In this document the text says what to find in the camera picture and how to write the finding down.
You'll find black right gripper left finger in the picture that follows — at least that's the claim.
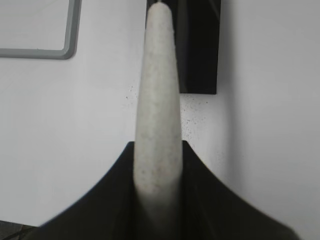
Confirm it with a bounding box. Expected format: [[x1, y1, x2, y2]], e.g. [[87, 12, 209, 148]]
[[27, 142, 137, 240]]

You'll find white grey-rimmed cutting board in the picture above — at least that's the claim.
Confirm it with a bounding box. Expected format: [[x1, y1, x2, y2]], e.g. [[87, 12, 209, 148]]
[[0, 0, 82, 60]]

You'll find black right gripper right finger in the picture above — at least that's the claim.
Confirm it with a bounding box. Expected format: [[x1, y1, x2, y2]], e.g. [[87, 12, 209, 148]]
[[181, 140, 299, 240]]

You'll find black knife stand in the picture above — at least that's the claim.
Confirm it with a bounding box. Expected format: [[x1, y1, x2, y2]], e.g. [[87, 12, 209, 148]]
[[145, 0, 223, 95]]

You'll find white-handled kitchen knife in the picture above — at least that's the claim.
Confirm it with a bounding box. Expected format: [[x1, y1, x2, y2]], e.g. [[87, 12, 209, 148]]
[[133, 1, 183, 240]]

